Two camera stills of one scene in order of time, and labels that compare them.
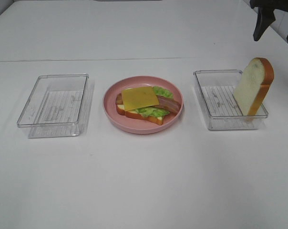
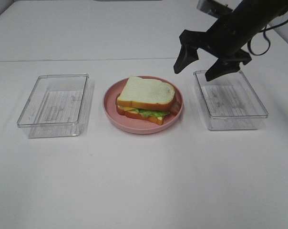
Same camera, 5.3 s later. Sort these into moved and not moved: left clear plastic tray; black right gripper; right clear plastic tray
Moved: black right gripper
Not moved: left clear plastic tray; right clear plastic tray
